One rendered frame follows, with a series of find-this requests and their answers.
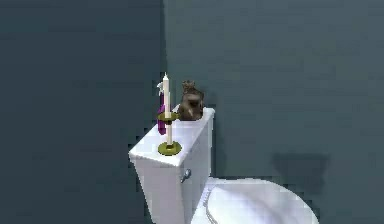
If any brown lumpy statuette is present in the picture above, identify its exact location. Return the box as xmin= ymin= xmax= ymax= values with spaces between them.
xmin=176 ymin=79 xmax=205 ymax=122

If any white toilet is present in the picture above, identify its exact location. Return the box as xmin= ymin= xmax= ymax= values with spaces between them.
xmin=128 ymin=106 xmax=320 ymax=224

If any white candle on olive holder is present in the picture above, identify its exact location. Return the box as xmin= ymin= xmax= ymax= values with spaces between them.
xmin=156 ymin=72 xmax=183 ymax=157

